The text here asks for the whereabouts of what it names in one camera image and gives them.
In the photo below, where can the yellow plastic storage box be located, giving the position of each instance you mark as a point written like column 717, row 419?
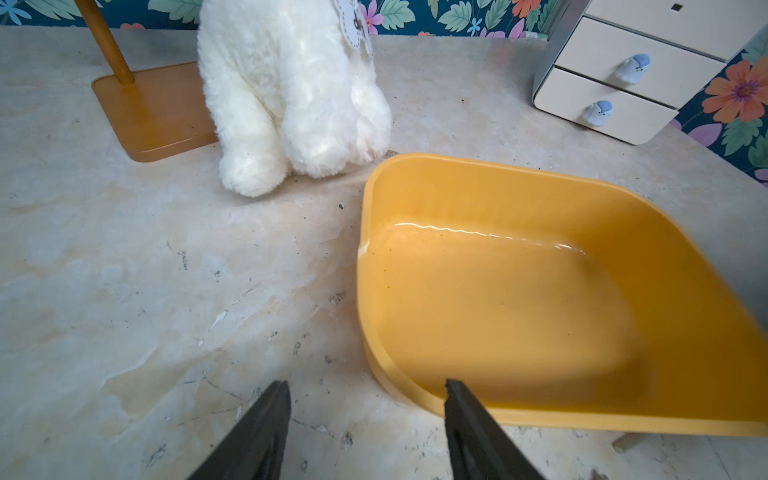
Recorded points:
column 558, row 301

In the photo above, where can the white plush dog toy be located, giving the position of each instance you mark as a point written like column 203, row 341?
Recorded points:
column 291, row 87

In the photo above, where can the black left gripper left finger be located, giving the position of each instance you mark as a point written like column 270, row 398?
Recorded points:
column 254, row 448

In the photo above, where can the white mini drawer cabinet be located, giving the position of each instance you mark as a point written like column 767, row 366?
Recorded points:
column 626, row 68

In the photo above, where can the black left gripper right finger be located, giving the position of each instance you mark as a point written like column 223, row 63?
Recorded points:
column 478, row 446

